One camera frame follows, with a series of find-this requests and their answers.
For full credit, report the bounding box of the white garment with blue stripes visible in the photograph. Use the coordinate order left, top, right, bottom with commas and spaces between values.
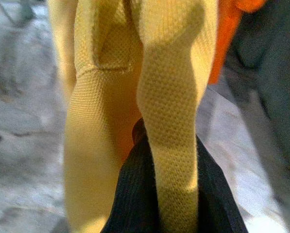
195, 83, 289, 233

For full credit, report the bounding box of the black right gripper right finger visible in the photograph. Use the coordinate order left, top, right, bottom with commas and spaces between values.
195, 135, 249, 233

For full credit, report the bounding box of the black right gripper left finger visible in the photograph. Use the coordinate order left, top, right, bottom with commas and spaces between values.
100, 117, 161, 233

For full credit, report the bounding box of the orange garment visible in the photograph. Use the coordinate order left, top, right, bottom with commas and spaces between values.
207, 0, 268, 85

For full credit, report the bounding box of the yellow garment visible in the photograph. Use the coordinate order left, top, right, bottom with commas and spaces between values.
46, 0, 220, 233

